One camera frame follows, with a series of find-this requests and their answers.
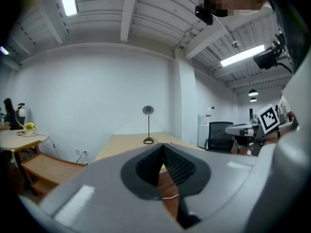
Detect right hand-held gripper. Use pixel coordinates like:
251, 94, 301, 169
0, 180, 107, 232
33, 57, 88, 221
225, 103, 281, 156

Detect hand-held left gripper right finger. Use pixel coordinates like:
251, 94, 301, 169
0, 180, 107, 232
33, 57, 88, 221
162, 142, 259, 233

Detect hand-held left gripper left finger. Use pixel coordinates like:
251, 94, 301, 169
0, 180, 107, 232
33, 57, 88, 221
38, 142, 187, 233

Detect person's right forearm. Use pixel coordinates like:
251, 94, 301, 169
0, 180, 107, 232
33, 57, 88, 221
263, 124, 299, 146

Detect black mesh office chair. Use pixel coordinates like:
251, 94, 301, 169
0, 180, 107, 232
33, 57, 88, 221
205, 121, 236, 153

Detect wooden side cart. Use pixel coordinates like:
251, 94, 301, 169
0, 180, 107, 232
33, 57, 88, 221
20, 152, 88, 197

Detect black desk lamp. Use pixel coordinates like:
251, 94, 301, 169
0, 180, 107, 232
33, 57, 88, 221
142, 105, 155, 145

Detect yellow flowers in pot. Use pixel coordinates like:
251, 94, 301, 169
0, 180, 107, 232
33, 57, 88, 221
24, 122, 38, 136

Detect round white table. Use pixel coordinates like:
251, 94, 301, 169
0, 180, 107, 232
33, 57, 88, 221
0, 129, 50, 170

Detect white black round device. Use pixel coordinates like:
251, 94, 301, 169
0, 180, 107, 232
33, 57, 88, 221
16, 102, 28, 126

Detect person's black clothing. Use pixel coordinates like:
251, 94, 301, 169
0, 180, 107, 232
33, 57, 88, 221
263, 0, 311, 75

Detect black wall socket cable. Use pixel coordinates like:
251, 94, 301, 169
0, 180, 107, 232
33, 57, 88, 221
48, 135, 86, 164

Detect black mounted camera box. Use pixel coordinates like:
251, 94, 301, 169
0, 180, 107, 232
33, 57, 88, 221
252, 33, 286, 70

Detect thin round table cable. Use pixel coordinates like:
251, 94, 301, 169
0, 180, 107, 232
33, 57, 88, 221
20, 133, 51, 138

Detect black head-worn camera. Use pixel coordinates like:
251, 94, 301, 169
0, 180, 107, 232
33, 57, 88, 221
194, 4, 215, 26

